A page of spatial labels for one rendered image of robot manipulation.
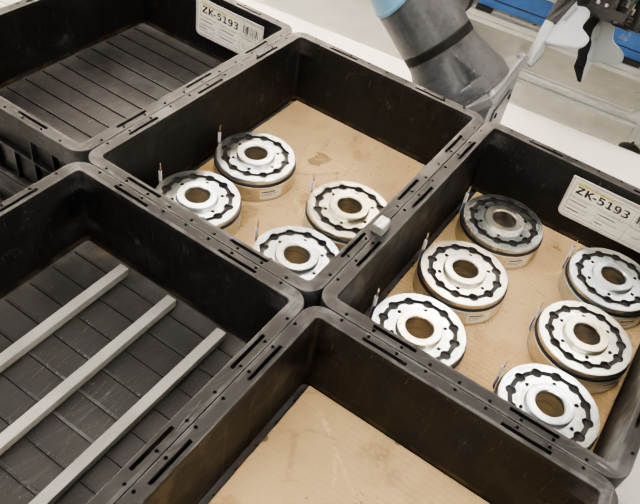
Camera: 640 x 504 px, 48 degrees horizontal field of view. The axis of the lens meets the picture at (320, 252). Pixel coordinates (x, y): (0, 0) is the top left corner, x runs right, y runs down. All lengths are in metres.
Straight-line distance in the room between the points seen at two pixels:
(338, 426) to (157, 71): 0.64
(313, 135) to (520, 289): 0.36
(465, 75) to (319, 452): 0.65
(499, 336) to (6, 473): 0.51
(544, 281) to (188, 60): 0.62
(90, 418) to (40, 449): 0.05
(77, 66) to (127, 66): 0.07
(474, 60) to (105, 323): 0.67
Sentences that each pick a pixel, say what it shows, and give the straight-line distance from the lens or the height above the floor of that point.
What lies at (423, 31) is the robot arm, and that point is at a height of 0.93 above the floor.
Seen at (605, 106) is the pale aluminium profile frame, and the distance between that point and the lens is 2.77.
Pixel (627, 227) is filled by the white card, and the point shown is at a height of 0.88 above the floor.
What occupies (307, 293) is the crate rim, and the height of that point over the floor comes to 0.93.
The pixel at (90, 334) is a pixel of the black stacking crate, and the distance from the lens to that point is 0.75.
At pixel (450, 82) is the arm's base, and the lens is 1.11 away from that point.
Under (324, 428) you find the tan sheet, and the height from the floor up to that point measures 0.83.
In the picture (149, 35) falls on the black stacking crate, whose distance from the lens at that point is 1.21.
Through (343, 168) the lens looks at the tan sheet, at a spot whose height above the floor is 0.83.
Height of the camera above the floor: 1.42
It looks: 45 degrees down
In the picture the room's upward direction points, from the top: 11 degrees clockwise
